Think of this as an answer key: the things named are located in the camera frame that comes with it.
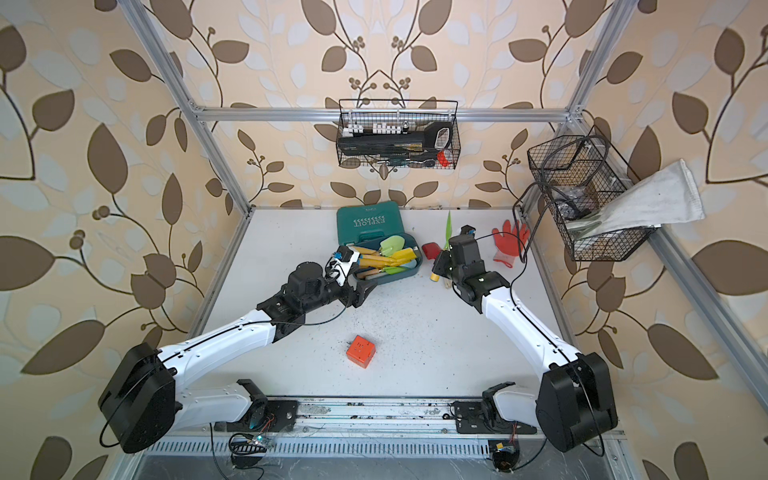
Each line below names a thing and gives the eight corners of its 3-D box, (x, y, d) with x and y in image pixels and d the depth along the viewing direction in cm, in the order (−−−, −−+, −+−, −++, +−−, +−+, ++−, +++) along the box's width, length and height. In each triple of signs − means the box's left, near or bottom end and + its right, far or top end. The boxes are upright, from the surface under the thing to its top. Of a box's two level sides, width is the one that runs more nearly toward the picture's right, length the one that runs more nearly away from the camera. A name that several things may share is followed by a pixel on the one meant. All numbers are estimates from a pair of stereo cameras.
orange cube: (347, 359, 86) (344, 352, 81) (357, 341, 89) (355, 334, 84) (366, 369, 84) (364, 363, 79) (375, 351, 87) (374, 344, 83)
